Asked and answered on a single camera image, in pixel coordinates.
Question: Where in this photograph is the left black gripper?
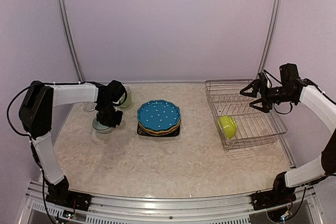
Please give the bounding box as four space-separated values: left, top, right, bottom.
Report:
97 101 123 127

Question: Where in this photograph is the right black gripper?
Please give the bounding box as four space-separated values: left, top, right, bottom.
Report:
241 79 296 113

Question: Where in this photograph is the white patterned bowl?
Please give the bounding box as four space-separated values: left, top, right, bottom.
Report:
92 118 113 134

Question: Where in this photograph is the pale green mug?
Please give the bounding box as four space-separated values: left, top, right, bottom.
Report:
120 85 132 109

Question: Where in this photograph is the clear glass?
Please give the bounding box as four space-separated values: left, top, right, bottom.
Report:
83 102 96 112

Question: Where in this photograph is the black square floral plate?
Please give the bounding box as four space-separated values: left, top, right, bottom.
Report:
136 123 181 137

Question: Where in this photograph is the blue polka dot plate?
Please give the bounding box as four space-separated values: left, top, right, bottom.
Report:
137 100 181 132

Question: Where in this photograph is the orange polka dot plate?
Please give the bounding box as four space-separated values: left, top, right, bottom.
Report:
138 119 181 135

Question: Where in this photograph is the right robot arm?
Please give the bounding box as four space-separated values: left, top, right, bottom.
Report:
239 63 335 208

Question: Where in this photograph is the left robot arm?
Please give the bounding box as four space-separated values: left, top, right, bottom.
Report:
16 80 128 210

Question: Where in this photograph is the yellow-green bowl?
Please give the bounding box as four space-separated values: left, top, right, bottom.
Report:
217 115 238 139

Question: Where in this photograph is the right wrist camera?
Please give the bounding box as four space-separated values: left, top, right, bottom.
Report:
258 72 272 88

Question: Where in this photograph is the metal wire dish rack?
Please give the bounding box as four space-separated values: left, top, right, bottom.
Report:
205 79 287 151

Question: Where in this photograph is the right vertical aluminium post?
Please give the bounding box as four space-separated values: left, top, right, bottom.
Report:
257 0 281 74

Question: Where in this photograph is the vertical aluminium post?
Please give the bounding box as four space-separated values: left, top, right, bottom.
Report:
257 0 281 74
57 0 85 82

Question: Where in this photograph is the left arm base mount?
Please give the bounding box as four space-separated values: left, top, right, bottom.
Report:
46 191 92 211

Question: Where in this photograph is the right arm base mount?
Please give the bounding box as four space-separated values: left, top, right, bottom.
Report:
250 190 297 211

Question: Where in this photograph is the aluminium front frame rail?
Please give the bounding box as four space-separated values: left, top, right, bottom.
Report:
18 179 325 224

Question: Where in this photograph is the left vertical aluminium post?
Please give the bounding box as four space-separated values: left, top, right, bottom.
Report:
57 0 85 82

